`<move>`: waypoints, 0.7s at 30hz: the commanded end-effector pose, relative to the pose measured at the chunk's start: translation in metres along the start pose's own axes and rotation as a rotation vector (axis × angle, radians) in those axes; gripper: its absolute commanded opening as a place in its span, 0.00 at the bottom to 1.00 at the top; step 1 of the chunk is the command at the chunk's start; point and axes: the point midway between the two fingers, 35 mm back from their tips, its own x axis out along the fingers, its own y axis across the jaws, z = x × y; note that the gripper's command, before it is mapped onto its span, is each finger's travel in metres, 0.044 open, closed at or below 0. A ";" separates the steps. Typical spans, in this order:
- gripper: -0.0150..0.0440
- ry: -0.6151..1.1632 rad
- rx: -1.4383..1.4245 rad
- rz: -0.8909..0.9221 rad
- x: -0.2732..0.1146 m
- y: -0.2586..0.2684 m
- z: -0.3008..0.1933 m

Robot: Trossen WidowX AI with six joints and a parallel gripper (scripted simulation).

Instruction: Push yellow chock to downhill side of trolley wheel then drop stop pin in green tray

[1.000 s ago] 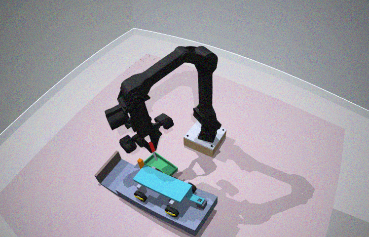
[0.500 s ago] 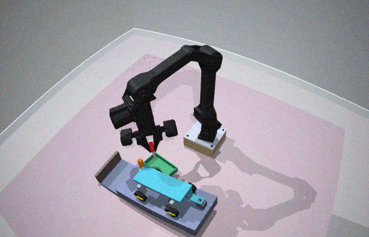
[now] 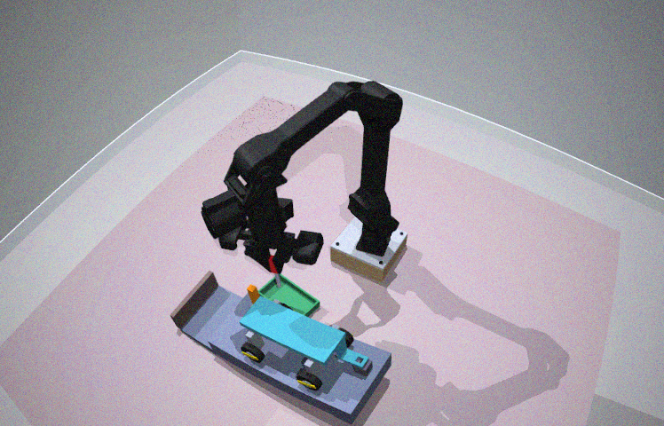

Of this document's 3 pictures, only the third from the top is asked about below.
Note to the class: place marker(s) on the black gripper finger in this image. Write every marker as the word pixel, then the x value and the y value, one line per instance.
pixel 279 260
pixel 262 257

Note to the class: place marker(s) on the cyan wheeled trolley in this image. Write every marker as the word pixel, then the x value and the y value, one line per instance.
pixel 314 340

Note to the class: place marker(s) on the green tray floor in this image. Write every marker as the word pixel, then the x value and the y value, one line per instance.
pixel 287 295

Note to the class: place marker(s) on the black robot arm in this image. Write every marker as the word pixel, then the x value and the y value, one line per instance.
pixel 261 161

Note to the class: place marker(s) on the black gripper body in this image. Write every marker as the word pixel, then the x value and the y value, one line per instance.
pixel 270 234

